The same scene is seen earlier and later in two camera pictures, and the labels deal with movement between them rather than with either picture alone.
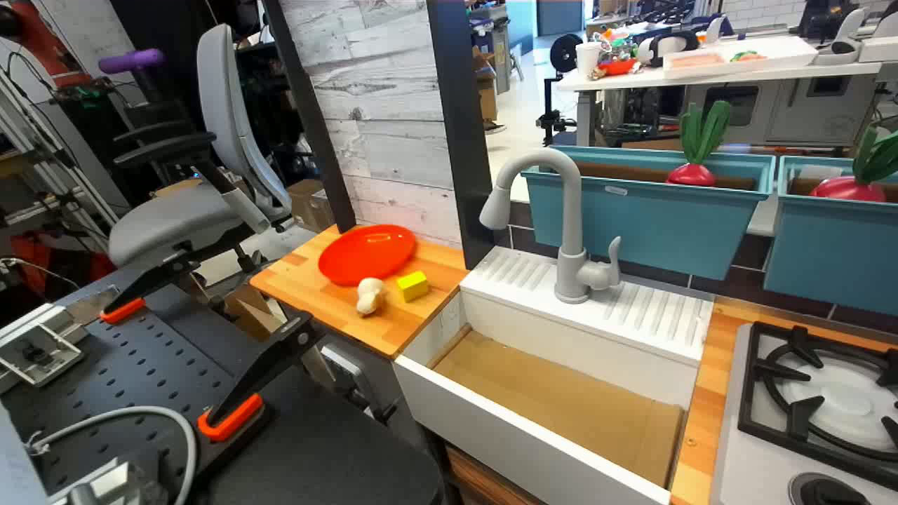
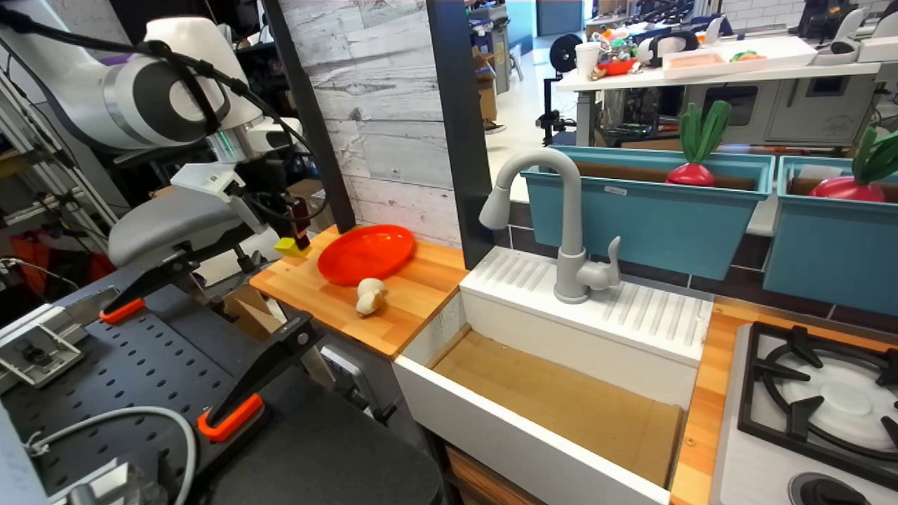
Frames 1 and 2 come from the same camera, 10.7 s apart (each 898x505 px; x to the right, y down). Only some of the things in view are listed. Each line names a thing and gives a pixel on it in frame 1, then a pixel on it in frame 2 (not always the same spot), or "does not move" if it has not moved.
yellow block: (417, 286) → (289, 246)
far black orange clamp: (135, 295) does not move
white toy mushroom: (369, 292) does not move
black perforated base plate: (162, 403) does not move
